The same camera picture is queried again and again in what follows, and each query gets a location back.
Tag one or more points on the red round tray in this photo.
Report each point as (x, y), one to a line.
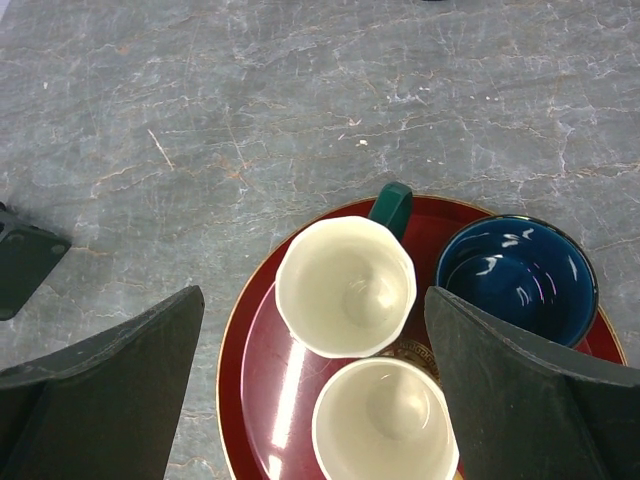
(268, 382)

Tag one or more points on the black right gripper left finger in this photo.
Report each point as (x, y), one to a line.
(106, 407)

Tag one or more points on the black rectangular block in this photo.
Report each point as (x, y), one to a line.
(28, 255)

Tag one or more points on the yellow mug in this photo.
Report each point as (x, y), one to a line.
(383, 418)

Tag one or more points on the green mug white inside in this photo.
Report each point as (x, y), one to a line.
(346, 285)

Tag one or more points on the dark blue cup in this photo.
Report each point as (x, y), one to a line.
(525, 272)

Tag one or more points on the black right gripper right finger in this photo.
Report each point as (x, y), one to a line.
(523, 407)

